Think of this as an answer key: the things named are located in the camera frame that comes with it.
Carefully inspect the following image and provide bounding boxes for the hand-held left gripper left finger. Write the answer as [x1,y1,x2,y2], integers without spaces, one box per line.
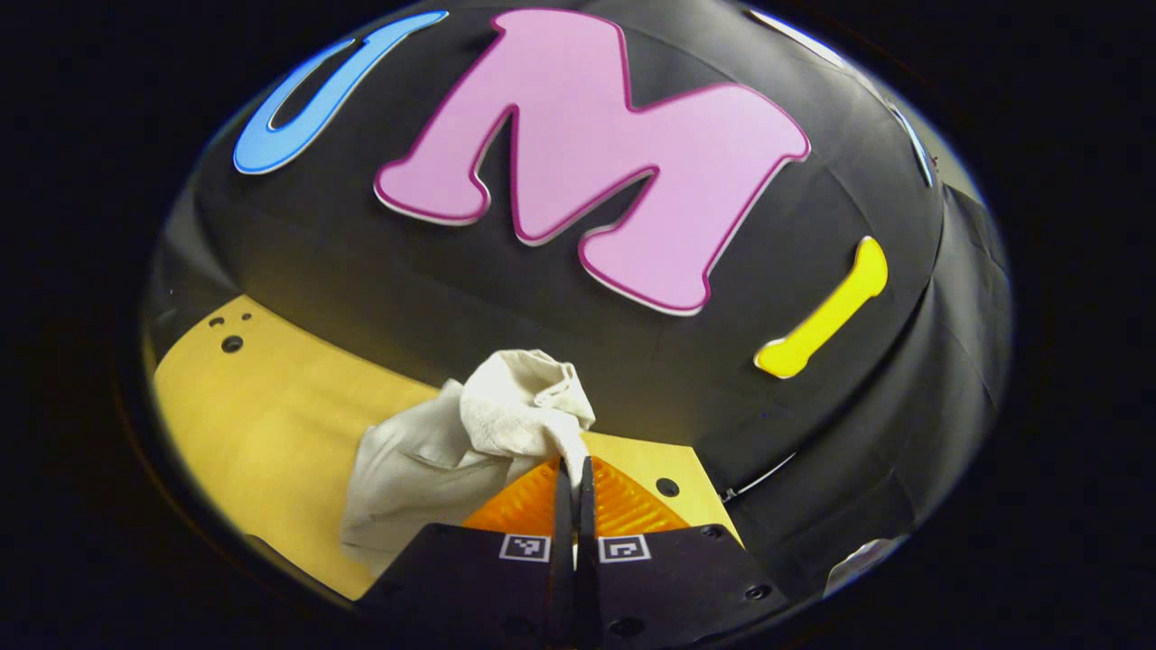
[357,456,576,650]

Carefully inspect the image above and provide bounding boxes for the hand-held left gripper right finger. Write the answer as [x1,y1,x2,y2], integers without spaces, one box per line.
[575,456,791,649]

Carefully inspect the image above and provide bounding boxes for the white jeans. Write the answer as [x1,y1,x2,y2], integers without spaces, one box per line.
[339,349,597,579]

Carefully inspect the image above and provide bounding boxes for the black backdrop cloth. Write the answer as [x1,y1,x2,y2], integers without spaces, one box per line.
[144,0,1012,601]

